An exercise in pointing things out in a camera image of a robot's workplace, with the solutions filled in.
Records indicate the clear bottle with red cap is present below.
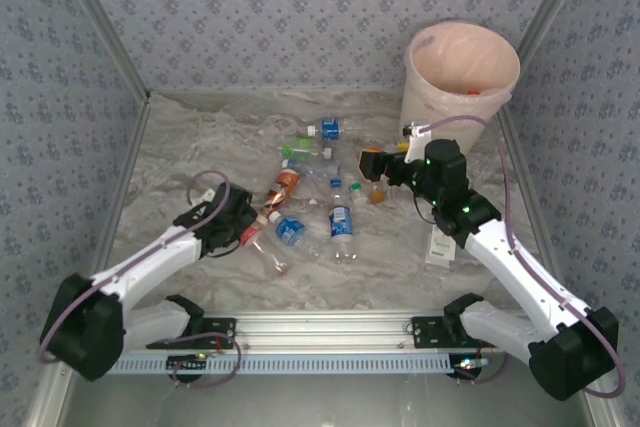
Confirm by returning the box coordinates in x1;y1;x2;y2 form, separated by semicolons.
241;226;292;277

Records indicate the brown label plastic bottle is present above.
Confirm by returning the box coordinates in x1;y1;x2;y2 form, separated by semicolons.
259;169;305;218

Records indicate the blue label clear plastic bottle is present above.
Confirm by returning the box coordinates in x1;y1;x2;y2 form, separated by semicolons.
327;191;360;264
305;116;362;143
268;210;322;262

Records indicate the green label clear plastic bottle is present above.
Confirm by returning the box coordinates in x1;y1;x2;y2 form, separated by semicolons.
280;134;335;161

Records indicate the white packet with green print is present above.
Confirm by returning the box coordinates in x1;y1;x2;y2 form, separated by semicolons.
424;224;457;268

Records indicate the white ribbed plastic bin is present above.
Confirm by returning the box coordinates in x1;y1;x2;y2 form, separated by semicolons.
398;19;522;154

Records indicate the pink plastic bin liner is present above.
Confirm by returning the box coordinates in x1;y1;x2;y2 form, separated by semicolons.
404;19;521;123

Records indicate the small bottle with green cap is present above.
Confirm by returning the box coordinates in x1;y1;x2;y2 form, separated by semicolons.
348;181;370;206

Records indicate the clear bottle with blue cap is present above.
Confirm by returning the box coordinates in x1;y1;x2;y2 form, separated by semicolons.
281;156;345;181

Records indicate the small black circuit board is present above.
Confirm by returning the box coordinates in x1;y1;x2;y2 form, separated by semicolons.
166;354;210;373
452;355;494;379

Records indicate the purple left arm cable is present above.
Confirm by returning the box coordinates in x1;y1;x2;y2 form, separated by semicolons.
38;170;232;364

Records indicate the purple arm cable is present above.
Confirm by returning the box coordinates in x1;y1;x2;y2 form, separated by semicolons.
38;170;232;364
422;114;626;397

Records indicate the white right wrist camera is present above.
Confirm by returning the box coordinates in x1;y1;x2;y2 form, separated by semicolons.
402;118;432;164

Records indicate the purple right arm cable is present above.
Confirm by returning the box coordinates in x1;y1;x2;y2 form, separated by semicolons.
422;114;626;397

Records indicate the purple cable loop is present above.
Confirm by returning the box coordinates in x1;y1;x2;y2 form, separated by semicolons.
454;341;511;388
144;330;243;389

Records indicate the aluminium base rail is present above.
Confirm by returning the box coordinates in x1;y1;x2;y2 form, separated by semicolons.
144;310;531;354

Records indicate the white slotted cable duct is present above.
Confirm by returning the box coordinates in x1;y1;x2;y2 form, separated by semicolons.
107;351;454;376

